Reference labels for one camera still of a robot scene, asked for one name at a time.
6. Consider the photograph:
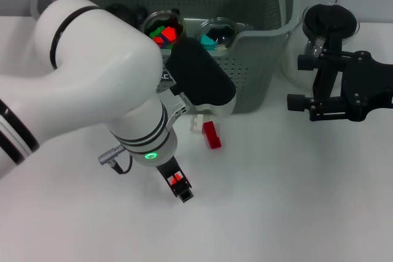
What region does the glass teacup with black holder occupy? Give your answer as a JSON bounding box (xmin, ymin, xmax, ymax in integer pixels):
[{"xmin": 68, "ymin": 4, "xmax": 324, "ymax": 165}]
[{"xmin": 142, "ymin": 10, "xmax": 187, "ymax": 50}]

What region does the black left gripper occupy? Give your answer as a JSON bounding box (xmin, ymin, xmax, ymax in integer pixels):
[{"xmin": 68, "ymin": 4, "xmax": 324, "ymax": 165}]
[{"xmin": 155, "ymin": 156, "xmax": 195, "ymax": 204}]

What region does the teal toy brick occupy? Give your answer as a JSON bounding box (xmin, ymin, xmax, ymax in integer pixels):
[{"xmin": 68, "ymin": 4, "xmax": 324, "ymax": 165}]
[{"xmin": 200, "ymin": 34, "xmax": 217, "ymax": 51}]

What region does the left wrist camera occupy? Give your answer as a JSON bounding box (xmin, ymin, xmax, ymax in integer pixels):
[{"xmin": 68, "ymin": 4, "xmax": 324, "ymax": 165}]
[{"xmin": 165, "ymin": 37, "xmax": 237, "ymax": 118}]

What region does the dark red toy brick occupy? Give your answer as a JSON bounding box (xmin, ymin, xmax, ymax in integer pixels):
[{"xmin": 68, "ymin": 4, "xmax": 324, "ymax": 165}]
[{"xmin": 203, "ymin": 120, "xmax": 222, "ymax": 150}]

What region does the large red toy brick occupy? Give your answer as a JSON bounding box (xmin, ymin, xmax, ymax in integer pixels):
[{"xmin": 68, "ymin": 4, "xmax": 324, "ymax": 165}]
[{"xmin": 161, "ymin": 27, "xmax": 177, "ymax": 42}]

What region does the glass carafe with black handle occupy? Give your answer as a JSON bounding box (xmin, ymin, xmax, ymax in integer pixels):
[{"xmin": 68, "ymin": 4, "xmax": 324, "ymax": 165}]
[{"xmin": 279, "ymin": 2, "xmax": 360, "ymax": 98}]

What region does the glass jar with teal bricks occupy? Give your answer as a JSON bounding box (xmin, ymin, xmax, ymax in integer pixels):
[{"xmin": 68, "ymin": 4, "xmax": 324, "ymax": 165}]
[{"xmin": 198, "ymin": 17, "xmax": 239, "ymax": 53}]

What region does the grey-green perforated storage bin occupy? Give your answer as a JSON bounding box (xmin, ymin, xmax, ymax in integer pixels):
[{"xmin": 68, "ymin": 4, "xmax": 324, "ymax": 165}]
[{"xmin": 29, "ymin": 0, "xmax": 302, "ymax": 115}]

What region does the black clay teapot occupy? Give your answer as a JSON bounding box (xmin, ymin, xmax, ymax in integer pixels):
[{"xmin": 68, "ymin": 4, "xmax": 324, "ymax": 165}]
[{"xmin": 104, "ymin": 3, "xmax": 149, "ymax": 28}]

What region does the left arm cable with plug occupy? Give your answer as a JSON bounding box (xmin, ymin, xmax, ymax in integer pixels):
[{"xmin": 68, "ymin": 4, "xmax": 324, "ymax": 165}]
[{"xmin": 98, "ymin": 144, "xmax": 134, "ymax": 175}]

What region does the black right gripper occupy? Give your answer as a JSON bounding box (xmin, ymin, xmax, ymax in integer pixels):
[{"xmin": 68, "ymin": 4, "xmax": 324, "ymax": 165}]
[{"xmin": 287, "ymin": 49, "xmax": 393, "ymax": 123}]

